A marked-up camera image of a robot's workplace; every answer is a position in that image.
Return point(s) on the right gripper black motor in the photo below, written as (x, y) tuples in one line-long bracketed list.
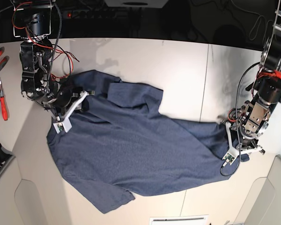
[(63, 100)]

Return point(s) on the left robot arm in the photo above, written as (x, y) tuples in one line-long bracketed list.
[(266, 88)]

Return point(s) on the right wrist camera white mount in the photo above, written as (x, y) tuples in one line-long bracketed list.
[(64, 124)]

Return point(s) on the red handled screwdriver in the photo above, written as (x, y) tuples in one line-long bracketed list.
[(2, 103)]

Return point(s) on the white power strip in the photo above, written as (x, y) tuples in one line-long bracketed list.
[(94, 14)]

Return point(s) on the blue grey t-shirt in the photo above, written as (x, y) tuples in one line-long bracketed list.
[(122, 145)]

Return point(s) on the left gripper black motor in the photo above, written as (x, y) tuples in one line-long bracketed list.
[(243, 136)]

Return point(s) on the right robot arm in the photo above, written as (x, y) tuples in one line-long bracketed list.
[(31, 21)]

